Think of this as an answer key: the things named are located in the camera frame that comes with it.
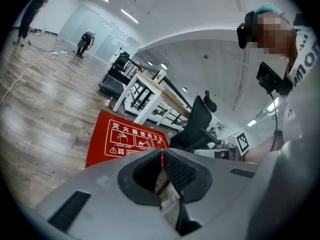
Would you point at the person's head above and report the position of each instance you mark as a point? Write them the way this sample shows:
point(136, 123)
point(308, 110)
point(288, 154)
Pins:
point(275, 36)

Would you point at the person's white printed shirt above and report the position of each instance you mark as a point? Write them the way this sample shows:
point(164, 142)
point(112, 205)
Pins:
point(302, 89)

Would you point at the black head-mounted camera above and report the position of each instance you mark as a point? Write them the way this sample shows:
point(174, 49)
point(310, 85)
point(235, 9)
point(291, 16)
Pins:
point(243, 35)

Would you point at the black mesh office chair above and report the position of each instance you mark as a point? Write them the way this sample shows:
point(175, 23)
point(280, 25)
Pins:
point(197, 124)

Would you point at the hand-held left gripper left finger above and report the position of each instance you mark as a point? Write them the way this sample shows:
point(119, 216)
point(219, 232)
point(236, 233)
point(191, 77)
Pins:
point(100, 196)

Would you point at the black metal railing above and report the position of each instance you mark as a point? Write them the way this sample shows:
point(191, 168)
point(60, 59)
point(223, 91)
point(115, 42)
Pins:
point(175, 89)

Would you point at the wooden table with white legs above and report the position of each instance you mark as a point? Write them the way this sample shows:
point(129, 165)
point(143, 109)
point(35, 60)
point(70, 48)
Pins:
point(150, 84)

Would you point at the round ceiling light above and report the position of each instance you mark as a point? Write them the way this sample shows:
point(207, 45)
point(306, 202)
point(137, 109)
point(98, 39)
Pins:
point(164, 66)
point(150, 63)
point(184, 89)

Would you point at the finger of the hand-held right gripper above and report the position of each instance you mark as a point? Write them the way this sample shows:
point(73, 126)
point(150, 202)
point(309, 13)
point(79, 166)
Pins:
point(206, 153)

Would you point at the black tablet screen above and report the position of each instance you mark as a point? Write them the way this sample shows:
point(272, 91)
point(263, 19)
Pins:
point(268, 77)

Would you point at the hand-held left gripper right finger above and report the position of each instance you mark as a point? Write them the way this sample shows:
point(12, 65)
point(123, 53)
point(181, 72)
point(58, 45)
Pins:
point(220, 181)

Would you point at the white drink bottle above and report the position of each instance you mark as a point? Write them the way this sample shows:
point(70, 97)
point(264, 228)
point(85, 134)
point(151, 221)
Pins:
point(160, 75)

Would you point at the white wall notice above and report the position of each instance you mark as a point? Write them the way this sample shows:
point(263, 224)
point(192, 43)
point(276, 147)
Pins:
point(115, 42)

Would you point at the white power strip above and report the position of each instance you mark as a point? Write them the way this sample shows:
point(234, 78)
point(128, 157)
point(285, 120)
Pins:
point(58, 52)

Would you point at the black treadmill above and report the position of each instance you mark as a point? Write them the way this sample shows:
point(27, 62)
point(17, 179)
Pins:
point(113, 80)

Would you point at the person's right forearm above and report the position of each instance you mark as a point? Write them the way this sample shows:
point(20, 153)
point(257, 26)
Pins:
point(262, 151)

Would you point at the white mug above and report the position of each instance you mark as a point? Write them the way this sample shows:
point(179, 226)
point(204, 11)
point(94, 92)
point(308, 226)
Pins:
point(108, 102)

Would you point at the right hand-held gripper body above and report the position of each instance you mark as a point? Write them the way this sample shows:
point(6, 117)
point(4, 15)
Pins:
point(232, 146)

